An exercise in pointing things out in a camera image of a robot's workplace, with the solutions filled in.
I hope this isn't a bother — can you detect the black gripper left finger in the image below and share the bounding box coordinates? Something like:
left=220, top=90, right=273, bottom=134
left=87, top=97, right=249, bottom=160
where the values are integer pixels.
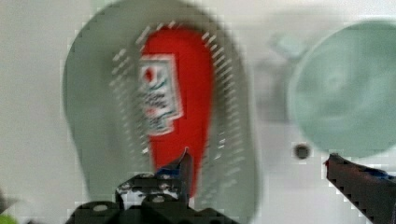
left=115, top=147, right=193, bottom=210

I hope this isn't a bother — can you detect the green oval strainer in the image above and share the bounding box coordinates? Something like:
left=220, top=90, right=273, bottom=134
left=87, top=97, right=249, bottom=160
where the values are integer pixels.
left=63, top=0, right=260, bottom=224

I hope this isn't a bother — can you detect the red ketchup bottle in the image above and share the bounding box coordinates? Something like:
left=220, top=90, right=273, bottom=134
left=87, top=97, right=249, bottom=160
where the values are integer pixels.
left=139, top=27, right=214, bottom=197

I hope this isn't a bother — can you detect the green metal cup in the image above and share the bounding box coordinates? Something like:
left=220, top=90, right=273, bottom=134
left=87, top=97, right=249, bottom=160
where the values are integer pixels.
left=272, top=18, right=395, bottom=158

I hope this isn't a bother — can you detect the green marker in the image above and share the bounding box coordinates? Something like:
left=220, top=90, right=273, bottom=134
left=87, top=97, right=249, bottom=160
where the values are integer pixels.
left=0, top=215, right=19, bottom=224

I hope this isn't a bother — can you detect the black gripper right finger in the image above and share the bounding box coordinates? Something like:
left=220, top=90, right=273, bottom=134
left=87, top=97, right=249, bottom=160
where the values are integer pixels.
left=324, top=153, right=396, bottom=224

